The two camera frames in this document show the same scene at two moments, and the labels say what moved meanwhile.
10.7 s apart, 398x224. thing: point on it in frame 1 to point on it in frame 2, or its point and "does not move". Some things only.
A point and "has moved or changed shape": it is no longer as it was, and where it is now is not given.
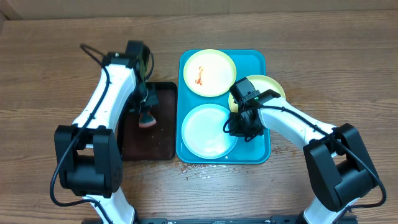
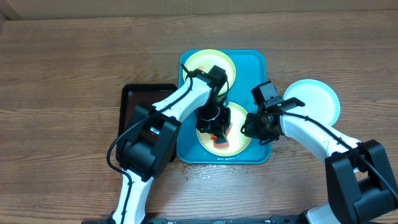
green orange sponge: [146, 119] has moved or changed shape
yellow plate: [260, 83] to [238, 136]
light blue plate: [203, 132] to [321, 101]
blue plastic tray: [254, 150] does not move
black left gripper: [153, 101] to [216, 129]
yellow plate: [209, 73] does not move
